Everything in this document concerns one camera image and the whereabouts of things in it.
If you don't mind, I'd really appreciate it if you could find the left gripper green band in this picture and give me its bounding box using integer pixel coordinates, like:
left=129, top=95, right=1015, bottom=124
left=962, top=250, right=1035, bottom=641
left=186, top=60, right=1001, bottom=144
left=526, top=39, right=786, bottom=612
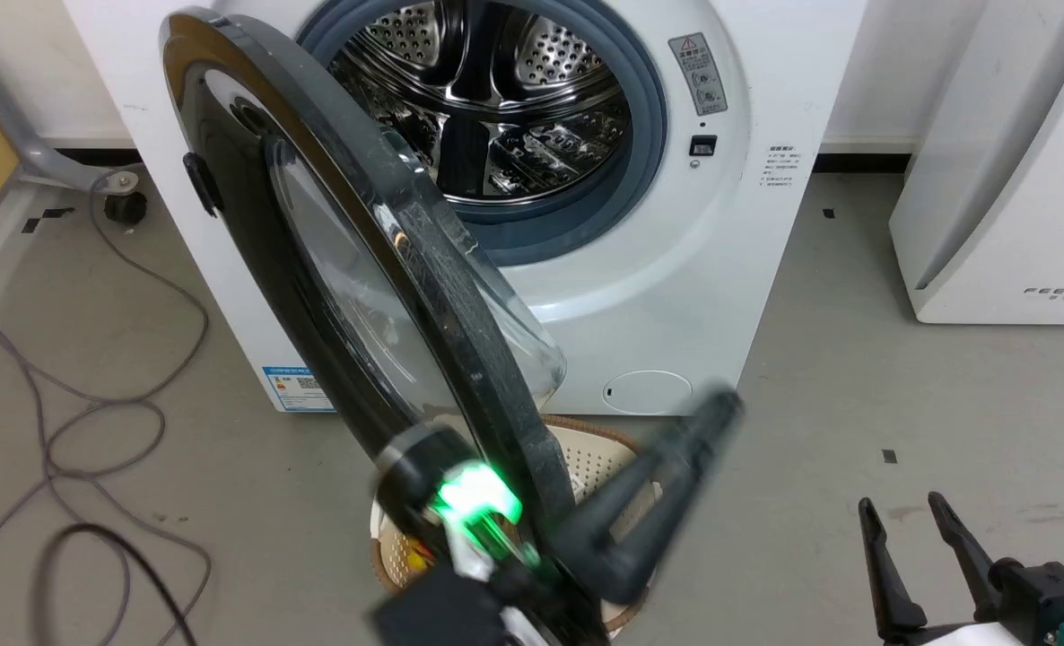
left=375, top=388, right=745, bottom=602

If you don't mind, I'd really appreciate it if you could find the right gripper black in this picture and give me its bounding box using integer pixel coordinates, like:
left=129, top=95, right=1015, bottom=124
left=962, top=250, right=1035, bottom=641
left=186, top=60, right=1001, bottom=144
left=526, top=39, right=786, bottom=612
left=858, top=491, right=1064, bottom=646

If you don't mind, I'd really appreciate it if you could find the dark round washing machine door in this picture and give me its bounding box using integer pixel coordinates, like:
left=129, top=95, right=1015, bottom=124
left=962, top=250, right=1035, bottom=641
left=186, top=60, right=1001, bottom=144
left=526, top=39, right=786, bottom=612
left=160, top=7, right=614, bottom=646

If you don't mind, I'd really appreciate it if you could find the white front-load washing machine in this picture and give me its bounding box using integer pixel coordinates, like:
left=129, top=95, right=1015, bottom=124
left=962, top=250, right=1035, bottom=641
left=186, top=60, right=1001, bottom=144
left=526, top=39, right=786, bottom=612
left=64, top=0, right=869, bottom=418

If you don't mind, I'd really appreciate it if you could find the grey rubber door gasket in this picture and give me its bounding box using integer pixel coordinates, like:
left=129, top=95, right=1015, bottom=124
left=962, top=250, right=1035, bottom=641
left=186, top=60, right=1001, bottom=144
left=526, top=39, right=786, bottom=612
left=297, top=0, right=669, bottom=267

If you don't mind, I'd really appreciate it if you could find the beige perforated laundry basket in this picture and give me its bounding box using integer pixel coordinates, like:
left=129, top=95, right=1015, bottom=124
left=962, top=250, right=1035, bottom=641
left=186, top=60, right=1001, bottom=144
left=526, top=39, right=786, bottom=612
left=369, top=415, right=667, bottom=640

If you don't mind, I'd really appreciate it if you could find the round white filter cover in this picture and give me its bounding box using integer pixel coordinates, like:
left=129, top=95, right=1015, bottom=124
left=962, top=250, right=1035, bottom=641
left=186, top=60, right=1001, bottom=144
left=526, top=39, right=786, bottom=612
left=602, top=370, right=694, bottom=415

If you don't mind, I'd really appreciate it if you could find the blue energy label sticker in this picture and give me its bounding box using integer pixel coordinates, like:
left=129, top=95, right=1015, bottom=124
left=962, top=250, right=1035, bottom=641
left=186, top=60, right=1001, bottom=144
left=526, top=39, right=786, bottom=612
left=261, top=365, right=336, bottom=414

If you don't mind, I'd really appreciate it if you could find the white standing appliance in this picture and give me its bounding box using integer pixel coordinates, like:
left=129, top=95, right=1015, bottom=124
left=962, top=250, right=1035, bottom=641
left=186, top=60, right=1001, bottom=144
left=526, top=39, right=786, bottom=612
left=888, top=0, right=1064, bottom=326

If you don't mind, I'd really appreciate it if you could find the stainless steel perforated drum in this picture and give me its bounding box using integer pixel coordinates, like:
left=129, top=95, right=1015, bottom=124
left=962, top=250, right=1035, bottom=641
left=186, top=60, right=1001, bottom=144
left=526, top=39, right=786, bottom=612
left=330, top=0, right=632, bottom=203

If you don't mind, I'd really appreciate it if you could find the black caster wheel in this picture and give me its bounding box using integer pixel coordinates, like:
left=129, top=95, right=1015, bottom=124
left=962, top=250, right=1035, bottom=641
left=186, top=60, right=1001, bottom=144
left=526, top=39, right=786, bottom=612
left=103, top=190, right=149, bottom=225

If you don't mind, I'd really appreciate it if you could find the grey chair base leg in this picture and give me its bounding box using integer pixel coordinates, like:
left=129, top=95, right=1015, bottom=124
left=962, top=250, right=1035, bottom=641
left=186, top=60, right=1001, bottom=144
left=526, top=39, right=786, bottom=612
left=0, top=67, right=138, bottom=194

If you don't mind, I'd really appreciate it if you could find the grey floor cable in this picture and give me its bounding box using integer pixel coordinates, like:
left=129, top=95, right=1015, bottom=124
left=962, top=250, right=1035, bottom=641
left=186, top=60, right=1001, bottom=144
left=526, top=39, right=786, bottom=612
left=0, top=170, right=213, bottom=646

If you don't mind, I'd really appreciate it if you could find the black floor cable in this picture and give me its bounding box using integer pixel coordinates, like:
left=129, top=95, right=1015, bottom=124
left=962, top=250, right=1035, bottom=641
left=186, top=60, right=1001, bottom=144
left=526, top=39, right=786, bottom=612
left=34, top=523, right=194, bottom=646

